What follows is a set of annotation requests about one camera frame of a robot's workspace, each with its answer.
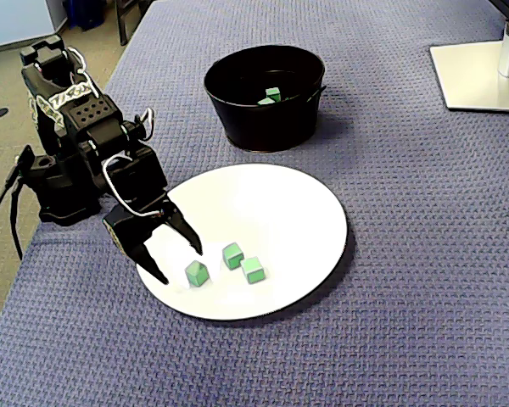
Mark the silver monitor stand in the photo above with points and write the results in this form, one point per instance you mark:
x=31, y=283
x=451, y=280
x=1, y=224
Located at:
x=471, y=76

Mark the green cube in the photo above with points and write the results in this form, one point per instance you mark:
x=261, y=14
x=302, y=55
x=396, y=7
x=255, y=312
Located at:
x=253, y=270
x=196, y=273
x=232, y=256
x=264, y=102
x=273, y=93

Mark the white round plate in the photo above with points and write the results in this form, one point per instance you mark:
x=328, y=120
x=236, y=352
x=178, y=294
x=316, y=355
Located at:
x=280, y=237

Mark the black round bucket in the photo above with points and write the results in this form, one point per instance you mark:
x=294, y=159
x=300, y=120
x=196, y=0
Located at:
x=271, y=127

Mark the black round floor cap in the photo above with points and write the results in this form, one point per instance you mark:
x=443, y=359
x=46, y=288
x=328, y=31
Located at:
x=1, y=113

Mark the blue woven table cloth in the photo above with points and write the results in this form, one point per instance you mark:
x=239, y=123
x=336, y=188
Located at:
x=407, y=254

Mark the blue bin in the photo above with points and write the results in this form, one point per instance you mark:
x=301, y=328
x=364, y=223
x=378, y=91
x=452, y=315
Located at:
x=85, y=12

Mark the black robot arm with stickers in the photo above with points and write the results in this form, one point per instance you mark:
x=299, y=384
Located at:
x=68, y=199

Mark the dark chair frame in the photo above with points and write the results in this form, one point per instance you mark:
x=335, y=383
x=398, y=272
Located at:
x=122, y=21

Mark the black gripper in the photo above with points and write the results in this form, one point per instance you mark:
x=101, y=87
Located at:
x=132, y=229

